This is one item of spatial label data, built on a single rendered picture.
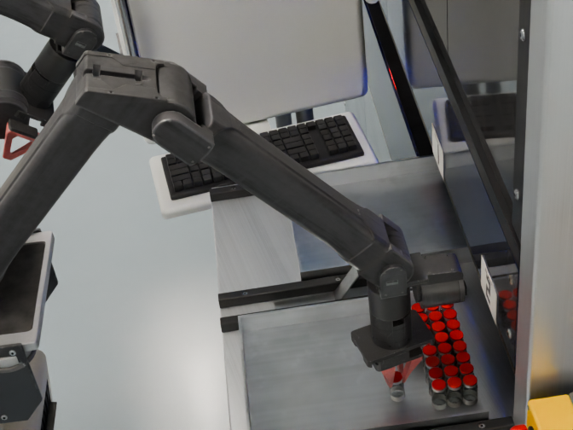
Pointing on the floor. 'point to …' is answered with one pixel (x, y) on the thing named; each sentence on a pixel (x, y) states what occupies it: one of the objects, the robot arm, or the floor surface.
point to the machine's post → (546, 212)
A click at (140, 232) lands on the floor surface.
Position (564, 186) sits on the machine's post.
